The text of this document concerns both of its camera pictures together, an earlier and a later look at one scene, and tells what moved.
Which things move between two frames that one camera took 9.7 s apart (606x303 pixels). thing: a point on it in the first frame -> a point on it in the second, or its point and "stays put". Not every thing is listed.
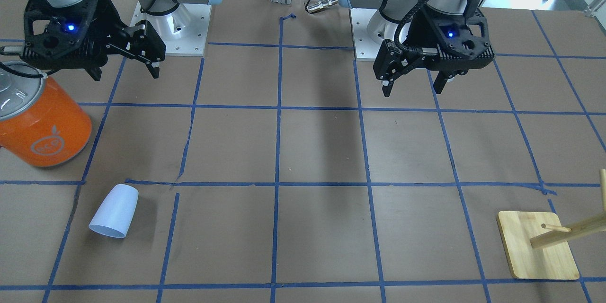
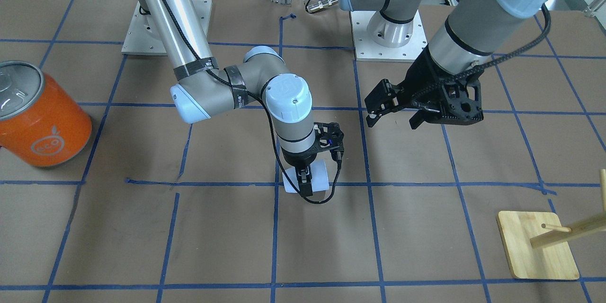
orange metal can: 41,122 stays put
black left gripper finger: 440,82 -> 419,117
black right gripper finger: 140,42 -> 304,177
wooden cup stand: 536,243 stays put
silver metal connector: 323,4 stays put
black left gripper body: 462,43 -> 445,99
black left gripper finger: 391,63 -> 385,99
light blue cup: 114,215 -> 319,174
